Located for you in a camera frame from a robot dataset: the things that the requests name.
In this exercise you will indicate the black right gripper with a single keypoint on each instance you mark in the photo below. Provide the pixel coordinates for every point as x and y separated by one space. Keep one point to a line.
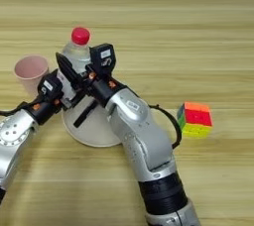
104 88

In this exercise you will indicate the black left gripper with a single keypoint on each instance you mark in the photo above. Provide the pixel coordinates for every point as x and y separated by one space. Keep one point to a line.
43 111

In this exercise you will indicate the clear bottle with red cap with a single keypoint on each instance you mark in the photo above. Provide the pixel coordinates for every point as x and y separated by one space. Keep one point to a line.
80 35

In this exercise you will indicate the pink plastic cup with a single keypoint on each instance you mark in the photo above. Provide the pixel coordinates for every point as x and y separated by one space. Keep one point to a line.
29 68

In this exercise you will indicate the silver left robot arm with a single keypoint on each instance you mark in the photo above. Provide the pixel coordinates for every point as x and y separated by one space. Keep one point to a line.
13 144

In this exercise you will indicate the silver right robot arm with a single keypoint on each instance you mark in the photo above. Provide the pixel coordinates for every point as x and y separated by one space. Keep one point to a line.
145 137

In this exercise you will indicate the black marker pen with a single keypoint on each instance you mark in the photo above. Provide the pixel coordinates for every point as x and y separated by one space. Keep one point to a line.
82 117

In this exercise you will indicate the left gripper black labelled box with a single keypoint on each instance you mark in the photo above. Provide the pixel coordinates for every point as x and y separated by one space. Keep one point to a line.
49 86

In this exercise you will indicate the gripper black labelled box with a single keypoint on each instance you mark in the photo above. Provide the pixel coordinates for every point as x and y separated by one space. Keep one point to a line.
49 86
103 56

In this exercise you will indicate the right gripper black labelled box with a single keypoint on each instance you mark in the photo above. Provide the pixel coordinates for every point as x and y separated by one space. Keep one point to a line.
103 56

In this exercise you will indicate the beige round plate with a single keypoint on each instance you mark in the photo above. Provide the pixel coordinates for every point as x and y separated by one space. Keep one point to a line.
96 134

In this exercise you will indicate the multicoloured puzzle cube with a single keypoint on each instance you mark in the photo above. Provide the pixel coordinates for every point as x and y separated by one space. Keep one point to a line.
196 119

